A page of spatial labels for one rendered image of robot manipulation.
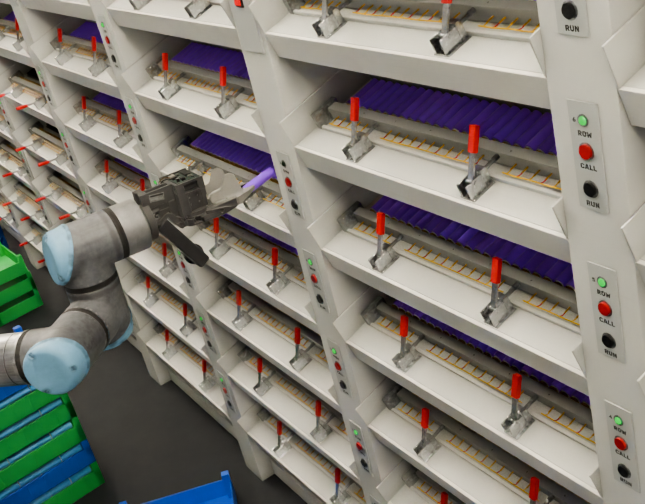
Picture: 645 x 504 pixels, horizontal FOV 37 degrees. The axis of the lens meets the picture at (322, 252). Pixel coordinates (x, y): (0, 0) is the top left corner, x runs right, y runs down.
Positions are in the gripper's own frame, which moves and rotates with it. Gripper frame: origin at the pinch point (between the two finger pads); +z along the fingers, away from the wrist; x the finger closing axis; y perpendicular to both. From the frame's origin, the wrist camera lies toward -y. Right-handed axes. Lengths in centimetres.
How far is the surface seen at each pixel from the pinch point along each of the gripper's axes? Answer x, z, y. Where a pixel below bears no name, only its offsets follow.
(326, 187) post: -16.1, 7.5, 1.5
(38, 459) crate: 89, -41, -85
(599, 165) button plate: -83, 3, 21
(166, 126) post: 54, 8, 1
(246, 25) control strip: -11.6, 2.1, 30.5
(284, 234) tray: -2.6, 4.3, -9.7
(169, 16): 21.0, 2.9, 29.7
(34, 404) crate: 90, -36, -69
